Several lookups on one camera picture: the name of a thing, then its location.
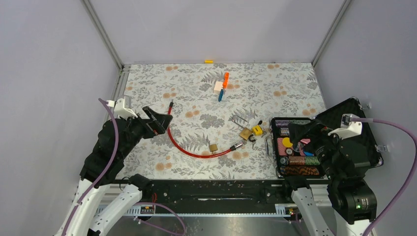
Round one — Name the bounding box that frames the red cable lock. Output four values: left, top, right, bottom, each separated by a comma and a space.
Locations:
167, 109, 246, 160

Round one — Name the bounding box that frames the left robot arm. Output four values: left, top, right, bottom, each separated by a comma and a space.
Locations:
56, 106, 173, 236

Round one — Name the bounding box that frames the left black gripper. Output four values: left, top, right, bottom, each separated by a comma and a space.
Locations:
119, 105, 173, 158

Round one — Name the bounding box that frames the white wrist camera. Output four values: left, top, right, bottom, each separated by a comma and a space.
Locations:
106, 95, 138, 119
328, 114, 363, 140

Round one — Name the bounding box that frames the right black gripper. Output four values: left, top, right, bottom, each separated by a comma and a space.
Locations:
287, 117, 348, 180

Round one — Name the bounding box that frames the blue toy brick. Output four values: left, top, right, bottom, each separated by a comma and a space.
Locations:
218, 89, 225, 102

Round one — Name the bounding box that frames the yellow poker chip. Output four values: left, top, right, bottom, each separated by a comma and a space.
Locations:
281, 137, 293, 148

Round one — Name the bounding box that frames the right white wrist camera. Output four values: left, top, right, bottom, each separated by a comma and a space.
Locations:
328, 114, 363, 140

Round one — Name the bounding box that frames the white toy block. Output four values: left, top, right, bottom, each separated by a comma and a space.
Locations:
213, 81, 223, 94

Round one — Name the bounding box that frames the floral table mat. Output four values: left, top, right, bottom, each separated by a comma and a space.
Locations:
118, 63, 325, 179

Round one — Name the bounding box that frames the yellow padlock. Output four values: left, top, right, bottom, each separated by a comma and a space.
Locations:
251, 120, 263, 136

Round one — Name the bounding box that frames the orange toy brick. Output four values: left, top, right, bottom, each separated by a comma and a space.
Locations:
222, 72, 229, 89

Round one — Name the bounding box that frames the long shackle brass padlock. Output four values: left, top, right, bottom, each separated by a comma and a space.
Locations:
232, 115, 253, 141

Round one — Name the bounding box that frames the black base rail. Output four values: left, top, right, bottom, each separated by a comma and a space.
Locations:
112, 177, 329, 217

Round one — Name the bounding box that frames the black poker chip case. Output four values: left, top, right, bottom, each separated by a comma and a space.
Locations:
270, 97, 387, 178

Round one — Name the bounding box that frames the small brass padlock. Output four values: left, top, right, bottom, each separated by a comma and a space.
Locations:
209, 144, 218, 153

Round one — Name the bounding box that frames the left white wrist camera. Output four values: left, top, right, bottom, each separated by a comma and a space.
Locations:
106, 95, 138, 119

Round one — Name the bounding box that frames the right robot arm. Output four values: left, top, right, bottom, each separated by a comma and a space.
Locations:
288, 120, 377, 236

